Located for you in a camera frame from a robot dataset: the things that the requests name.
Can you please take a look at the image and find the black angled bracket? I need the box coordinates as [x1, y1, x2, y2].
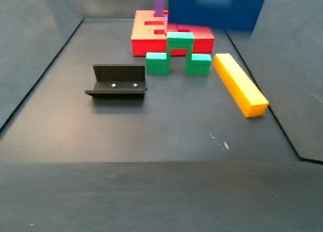
[85, 64, 146, 99]

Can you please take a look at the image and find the blue U-shaped block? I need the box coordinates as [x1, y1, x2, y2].
[168, 0, 266, 32]

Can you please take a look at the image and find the purple block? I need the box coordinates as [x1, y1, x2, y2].
[154, 0, 164, 17]

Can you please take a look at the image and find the yellow long block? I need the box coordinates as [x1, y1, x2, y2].
[213, 53, 270, 118]

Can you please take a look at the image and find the green arch block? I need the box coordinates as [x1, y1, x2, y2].
[145, 32, 212, 76]

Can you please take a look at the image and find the red insertion board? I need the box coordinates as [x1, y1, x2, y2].
[131, 10, 216, 57]

